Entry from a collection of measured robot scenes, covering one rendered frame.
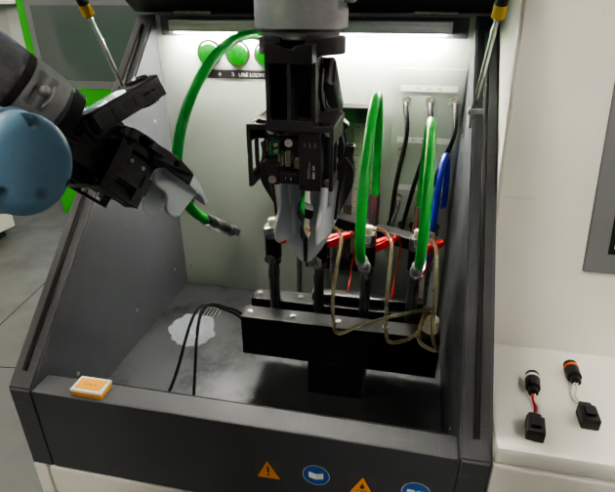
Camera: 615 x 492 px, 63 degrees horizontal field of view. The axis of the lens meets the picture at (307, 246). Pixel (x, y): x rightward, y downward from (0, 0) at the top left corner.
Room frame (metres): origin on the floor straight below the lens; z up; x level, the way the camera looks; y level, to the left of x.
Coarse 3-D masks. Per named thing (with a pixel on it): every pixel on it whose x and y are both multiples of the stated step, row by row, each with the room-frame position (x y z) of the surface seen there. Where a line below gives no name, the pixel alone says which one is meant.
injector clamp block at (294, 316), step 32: (256, 320) 0.72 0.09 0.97; (288, 320) 0.71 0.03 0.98; (320, 320) 0.71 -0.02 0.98; (352, 320) 0.71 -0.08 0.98; (416, 320) 0.73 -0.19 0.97; (256, 352) 0.72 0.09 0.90; (288, 352) 0.71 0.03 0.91; (320, 352) 0.70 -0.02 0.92; (352, 352) 0.69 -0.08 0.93; (384, 352) 0.68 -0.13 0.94; (416, 352) 0.67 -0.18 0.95; (320, 384) 0.70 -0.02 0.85; (352, 384) 0.69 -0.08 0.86
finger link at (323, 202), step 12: (312, 192) 0.45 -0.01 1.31; (324, 192) 0.42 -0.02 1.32; (336, 192) 0.44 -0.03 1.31; (312, 204) 0.45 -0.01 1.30; (324, 204) 0.43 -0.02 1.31; (312, 216) 0.45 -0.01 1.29; (324, 216) 0.43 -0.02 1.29; (312, 228) 0.45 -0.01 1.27; (324, 228) 0.44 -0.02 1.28; (312, 240) 0.45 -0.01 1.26; (324, 240) 0.44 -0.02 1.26; (312, 252) 0.45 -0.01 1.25
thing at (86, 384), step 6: (84, 378) 0.59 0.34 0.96; (78, 384) 0.57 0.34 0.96; (84, 384) 0.57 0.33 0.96; (90, 384) 0.57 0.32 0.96; (96, 384) 0.57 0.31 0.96; (102, 384) 0.57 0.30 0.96; (96, 390) 0.56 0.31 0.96; (84, 396) 0.56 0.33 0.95; (90, 396) 0.56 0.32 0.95; (96, 396) 0.56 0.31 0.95; (102, 396) 0.56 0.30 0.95
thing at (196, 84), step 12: (228, 36) 0.76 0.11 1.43; (240, 36) 0.77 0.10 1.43; (252, 36) 0.80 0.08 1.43; (216, 48) 0.72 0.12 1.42; (228, 48) 0.74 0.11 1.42; (216, 60) 0.71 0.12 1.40; (204, 72) 0.68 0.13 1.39; (192, 84) 0.66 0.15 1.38; (192, 96) 0.65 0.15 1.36; (180, 120) 0.63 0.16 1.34; (180, 132) 0.62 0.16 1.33; (180, 144) 0.62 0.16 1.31; (180, 156) 0.62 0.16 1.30; (192, 204) 0.63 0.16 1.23; (192, 216) 0.64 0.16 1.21; (204, 216) 0.65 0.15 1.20
